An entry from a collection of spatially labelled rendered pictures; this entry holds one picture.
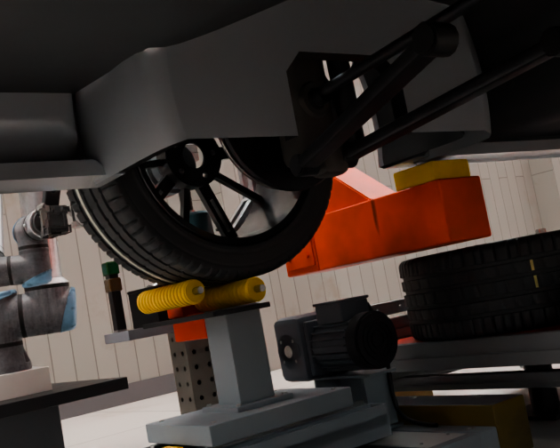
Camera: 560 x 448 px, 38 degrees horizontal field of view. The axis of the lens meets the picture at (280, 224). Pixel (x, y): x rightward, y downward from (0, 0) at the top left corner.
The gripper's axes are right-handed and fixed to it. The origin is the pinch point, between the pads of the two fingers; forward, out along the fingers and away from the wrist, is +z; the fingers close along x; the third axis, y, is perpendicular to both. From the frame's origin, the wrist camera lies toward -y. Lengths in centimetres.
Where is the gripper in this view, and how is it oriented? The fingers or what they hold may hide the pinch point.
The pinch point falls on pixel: (68, 202)
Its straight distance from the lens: 233.3
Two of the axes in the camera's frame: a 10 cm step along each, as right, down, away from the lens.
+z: 5.8, -1.8, -7.9
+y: 1.6, 9.8, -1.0
